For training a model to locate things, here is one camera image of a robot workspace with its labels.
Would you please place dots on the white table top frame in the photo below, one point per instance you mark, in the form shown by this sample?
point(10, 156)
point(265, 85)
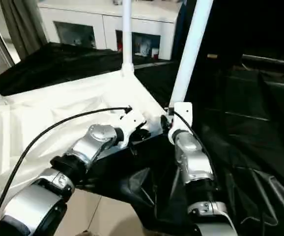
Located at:
point(43, 108)

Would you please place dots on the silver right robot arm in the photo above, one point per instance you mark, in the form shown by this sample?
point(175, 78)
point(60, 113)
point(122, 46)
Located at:
point(196, 167)

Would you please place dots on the small yellow label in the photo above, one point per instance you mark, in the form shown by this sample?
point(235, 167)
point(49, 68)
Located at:
point(212, 56)

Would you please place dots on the black work mat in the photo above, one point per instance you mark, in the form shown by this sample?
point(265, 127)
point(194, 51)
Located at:
point(260, 128)

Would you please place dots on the white glass-door cabinet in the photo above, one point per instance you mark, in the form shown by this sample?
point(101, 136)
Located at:
point(83, 17)

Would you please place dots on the grey curtain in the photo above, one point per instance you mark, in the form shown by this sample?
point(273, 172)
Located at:
point(19, 24)

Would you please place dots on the black metal rail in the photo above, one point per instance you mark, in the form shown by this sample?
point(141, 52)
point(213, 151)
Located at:
point(272, 61)

